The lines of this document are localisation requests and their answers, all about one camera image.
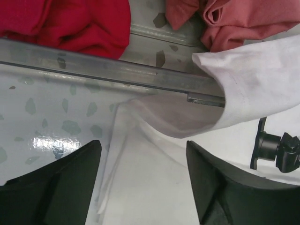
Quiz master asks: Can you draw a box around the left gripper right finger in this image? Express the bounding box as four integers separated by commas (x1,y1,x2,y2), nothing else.
186,141,300,225

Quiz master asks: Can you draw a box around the clear plastic bin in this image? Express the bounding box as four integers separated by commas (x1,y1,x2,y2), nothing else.
0,0,225,115

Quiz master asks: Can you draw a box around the pink t shirt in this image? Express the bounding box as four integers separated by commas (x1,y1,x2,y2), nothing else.
165,0,300,53

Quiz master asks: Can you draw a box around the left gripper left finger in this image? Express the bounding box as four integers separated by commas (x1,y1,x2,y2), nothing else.
0,140,102,225

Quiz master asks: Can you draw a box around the white printed t shirt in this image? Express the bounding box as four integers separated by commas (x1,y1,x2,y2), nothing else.
98,35,300,225

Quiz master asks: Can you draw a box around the dark red t shirt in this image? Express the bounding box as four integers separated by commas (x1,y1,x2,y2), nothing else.
0,0,131,59

